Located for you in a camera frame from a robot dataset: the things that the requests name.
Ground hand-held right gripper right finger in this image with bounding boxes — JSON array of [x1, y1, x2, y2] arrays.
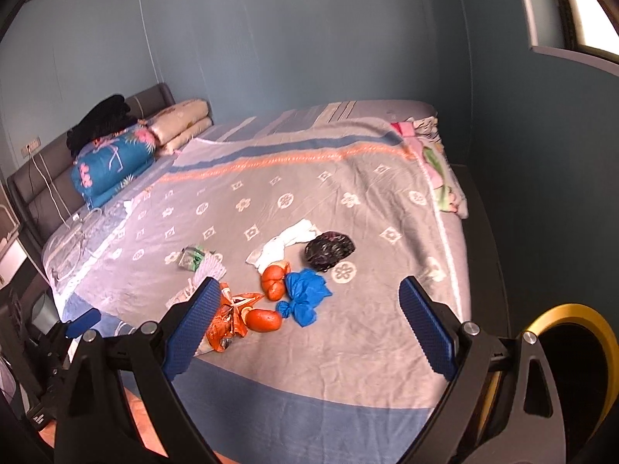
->
[[398, 276, 566, 464]]

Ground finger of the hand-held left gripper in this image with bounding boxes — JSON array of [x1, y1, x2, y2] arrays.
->
[[63, 308, 102, 340]]

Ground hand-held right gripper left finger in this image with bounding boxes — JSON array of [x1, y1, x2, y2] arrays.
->
[[54, 276, 223, 464]]

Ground green snack wrapper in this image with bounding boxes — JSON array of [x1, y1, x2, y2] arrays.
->
[[178, 246, 214, 271]]

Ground black plastic bag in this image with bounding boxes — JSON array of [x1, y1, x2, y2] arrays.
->
[[304, 231, 356, 273]]

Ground orange foil snack wrapper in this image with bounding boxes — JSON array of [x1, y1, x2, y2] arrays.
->
[[205, 283, 264, 353]]

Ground white crumpled paper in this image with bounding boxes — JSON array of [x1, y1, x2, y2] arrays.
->
[[167, 251, 229, 307]]

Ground oblong orange plastic bag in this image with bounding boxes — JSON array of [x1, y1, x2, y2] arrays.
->
[[244, 307, 284, 333]]

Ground clear plastic sheet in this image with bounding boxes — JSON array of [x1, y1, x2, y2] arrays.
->
[[43, 205, 131, 281]]

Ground white bedside table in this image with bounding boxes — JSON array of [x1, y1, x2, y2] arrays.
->
[[0, 205, 37, 295]]

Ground round orange plastic bag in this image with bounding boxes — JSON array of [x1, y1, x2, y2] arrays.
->
[[261, 260, 293, 301]]

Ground blue plastic bag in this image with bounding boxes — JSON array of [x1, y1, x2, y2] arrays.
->
[[275, 268, 333, 328]]

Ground white plastic bag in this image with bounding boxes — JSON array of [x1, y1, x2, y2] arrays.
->
[[246, 218, 322, 274]]

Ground grey bed headboard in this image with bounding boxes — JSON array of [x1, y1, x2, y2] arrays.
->
[[7, 83, 176, 252]]

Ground pink green floral quilt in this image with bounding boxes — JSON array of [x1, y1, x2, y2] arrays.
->
[[421, 140, 470, 220]]

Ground yellow rimmed bin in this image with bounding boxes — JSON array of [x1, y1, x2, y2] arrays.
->
[[484, 303, 619, 464]]

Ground blue floral quilt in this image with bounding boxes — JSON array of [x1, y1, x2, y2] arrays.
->
[[71, 123, 158, 211]]

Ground grey patterned blanket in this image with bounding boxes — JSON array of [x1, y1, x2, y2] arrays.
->
[[41, 99, 472, 445]]

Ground beige pillow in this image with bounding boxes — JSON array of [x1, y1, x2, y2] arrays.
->
[[157, 117, 214, 156], [146, 99, 211, 138]]

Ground white patterned cloth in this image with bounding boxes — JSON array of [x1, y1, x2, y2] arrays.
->
[[411, 115, 442, 150]]

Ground black clothes pile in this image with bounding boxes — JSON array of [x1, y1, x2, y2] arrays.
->
[[66, 95, 141, 158]]

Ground window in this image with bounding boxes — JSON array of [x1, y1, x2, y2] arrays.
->
[[513, 0, 619, 63]]

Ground dark bed frame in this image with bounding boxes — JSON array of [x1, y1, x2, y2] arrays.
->
[[450, 164, 516, 339]]

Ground white charging cable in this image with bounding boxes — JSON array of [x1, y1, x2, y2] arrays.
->
[[29, 147, 83, 227]]

